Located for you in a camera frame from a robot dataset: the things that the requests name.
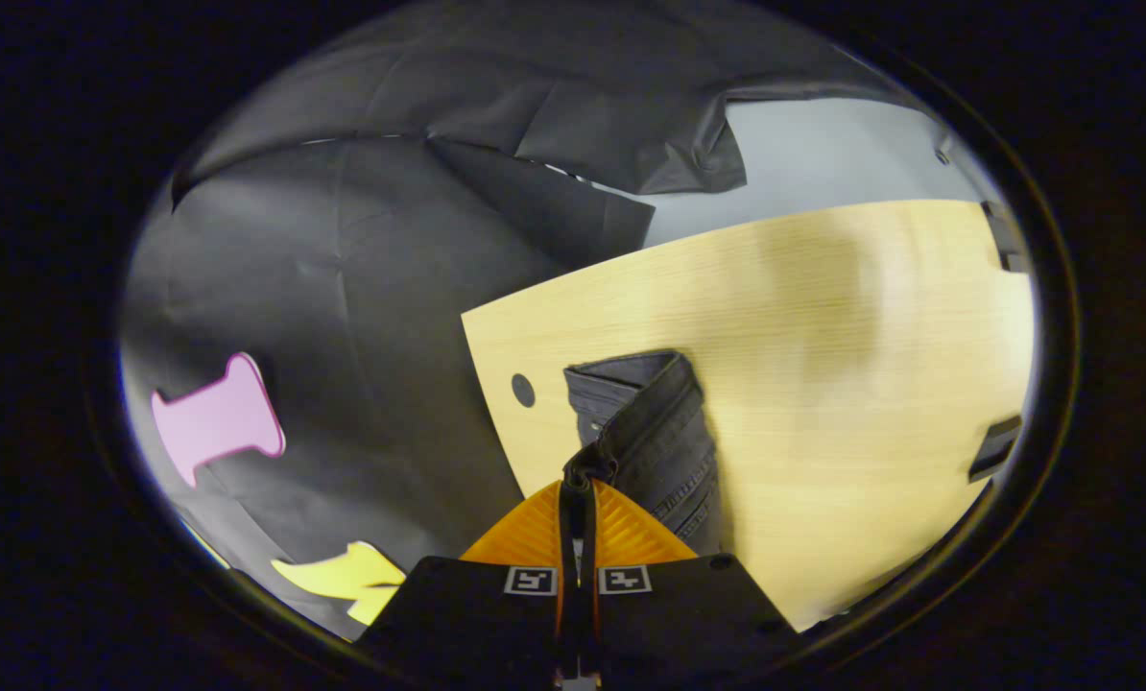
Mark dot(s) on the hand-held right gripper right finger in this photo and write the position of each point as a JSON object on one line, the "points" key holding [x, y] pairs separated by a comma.
{"points": [[679, 614]]}

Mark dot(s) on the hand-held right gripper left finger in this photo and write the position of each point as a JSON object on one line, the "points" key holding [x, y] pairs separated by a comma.
{"points": [[477, 614]]}

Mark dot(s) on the dark grey jeans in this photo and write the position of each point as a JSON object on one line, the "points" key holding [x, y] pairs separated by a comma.
{"points": [[655, 432]]}

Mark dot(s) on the black round table grommet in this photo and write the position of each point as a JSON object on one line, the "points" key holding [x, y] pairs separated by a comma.
{"points": [[523, 391]]}

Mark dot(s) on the black table clamp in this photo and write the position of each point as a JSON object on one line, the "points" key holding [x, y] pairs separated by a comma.
{"points": [[995, 449], [1003, 240]]}

